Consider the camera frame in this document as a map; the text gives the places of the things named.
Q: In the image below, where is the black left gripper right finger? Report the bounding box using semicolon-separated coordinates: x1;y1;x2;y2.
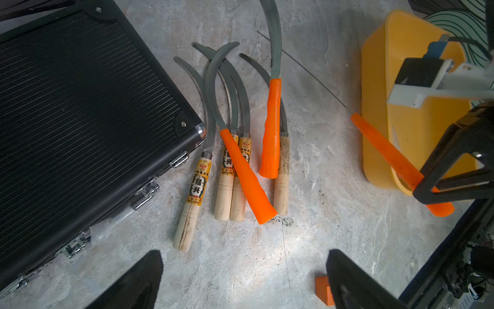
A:
326;249;406;309

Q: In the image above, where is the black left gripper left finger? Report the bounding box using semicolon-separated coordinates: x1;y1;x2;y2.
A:
87;250;163;308

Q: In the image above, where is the yellow plastic tray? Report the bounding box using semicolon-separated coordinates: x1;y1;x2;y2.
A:
361;10;479;196

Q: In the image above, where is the wooden handle sickle with label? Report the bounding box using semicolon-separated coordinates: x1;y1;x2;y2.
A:
173;56;216;251

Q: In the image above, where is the small orange block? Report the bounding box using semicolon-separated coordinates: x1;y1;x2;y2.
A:
315;276;335;306

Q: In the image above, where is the orange handle sickle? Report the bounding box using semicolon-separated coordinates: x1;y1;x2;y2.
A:
351;113;455;217
259;0;282;179
205;41;277;225

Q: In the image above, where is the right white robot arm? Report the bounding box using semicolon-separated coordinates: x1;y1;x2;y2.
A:
316;102;493;308

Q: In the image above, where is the black ribbed storage case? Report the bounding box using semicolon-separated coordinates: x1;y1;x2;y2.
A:
1;1;207;295

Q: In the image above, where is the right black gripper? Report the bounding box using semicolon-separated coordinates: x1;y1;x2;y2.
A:
413;104;493;204

